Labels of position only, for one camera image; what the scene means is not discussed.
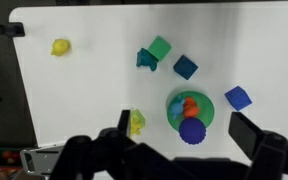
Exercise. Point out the blue cube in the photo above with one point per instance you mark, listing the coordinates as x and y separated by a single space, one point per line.
238 98

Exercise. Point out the yellow-green block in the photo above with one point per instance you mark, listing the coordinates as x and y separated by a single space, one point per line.
138 117

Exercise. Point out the purple ball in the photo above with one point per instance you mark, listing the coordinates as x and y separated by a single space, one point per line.
192 131

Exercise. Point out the orange toy figure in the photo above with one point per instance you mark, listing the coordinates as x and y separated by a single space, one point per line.
191 107

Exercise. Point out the teal toy figure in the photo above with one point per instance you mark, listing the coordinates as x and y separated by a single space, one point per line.
145 59

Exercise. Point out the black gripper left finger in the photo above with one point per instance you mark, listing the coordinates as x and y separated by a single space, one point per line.
124 121

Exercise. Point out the grey metal plate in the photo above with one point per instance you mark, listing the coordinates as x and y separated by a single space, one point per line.
40 160

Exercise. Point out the green cube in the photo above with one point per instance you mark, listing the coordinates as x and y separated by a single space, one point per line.
159 48

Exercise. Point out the yellow block at edge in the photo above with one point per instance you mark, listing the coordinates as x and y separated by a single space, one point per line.
60 47

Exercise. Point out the dark teal block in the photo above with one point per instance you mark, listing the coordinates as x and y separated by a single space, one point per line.
185 67

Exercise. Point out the black table clamp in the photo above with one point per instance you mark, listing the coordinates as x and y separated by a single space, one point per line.
10 29

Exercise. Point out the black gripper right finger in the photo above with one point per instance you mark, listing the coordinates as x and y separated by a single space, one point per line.
247 136

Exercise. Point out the green bowl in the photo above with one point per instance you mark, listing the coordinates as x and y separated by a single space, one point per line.
206 111

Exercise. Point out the light blue toy figure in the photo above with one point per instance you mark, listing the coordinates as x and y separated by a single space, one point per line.
177 108

